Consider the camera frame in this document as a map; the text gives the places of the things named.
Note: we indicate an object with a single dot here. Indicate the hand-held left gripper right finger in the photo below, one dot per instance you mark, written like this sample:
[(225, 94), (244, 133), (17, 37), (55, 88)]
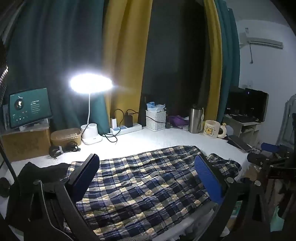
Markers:
[(209, 178)]

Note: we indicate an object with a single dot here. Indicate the white air conditioner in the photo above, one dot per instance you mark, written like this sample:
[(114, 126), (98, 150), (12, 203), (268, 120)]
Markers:
[(261, 41)]

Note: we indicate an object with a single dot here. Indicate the white mug with bear print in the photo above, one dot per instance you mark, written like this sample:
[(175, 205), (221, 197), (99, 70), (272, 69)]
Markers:
[(211, 129)]

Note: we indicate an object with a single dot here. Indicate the grey folded rack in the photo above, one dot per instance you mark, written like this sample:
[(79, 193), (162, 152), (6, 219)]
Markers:
[(289, 120)]

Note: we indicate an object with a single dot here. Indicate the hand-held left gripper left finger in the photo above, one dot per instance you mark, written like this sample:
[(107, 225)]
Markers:
[(85, 169)]

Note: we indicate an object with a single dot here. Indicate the black cloth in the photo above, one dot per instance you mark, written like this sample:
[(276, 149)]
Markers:
[(34, 171)]

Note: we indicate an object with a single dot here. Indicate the brown lidded container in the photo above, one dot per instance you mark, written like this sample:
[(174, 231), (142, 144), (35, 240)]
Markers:
[(66, 139)]

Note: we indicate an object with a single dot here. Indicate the black charger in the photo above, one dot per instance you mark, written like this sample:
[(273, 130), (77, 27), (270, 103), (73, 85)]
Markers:
[(129, 120)]

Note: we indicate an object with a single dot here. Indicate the black round object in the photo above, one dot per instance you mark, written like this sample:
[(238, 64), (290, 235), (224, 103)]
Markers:
[(4, 186)]

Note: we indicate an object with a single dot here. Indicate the blue plastic packets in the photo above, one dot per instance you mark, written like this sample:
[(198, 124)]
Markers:
[(153, 106)]

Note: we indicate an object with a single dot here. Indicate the white charger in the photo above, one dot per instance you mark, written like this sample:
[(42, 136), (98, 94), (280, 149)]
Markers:
[(114, 122)]

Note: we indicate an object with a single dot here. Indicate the teal curtain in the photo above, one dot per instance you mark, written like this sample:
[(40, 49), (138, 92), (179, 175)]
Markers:
[(57, 46), (230, 58)]

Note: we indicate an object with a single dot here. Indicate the tablet with teal screen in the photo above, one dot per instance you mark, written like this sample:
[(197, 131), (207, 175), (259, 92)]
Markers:
[(30, 106)]

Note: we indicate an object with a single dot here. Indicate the grey side desk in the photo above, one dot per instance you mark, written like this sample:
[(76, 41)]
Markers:
[(249, 129)]

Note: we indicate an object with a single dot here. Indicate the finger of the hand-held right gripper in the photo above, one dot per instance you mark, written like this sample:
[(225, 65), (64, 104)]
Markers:
[(254, 158), (269, 147)]

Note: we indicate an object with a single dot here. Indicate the white power strip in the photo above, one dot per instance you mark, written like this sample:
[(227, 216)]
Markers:
[(134, 128)]

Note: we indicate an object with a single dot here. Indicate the white slotted basket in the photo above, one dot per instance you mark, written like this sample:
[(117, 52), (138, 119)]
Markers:
[(156, 120)]

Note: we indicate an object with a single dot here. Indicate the white desk lamp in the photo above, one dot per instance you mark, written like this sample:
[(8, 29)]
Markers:
[(92, 83)]

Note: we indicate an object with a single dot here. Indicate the plaid pants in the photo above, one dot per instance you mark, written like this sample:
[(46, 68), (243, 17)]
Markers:
[(150, 185)]

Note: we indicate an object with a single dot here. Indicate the black monitor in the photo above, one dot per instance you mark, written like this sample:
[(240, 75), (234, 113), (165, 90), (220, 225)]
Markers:
[(254, 104)]

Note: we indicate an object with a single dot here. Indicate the cardboard box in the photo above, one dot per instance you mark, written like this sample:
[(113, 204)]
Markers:
[(25, 143)]

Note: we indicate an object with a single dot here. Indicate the steel thermos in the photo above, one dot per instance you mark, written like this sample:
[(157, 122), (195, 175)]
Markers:
[(195, 120)]

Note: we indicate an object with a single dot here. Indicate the purple cloth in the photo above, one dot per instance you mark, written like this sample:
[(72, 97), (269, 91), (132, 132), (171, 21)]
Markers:
[(175, 120)]

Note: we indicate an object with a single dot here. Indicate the tablet stand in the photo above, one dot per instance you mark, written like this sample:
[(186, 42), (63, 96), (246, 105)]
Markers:
[(34, 127)]

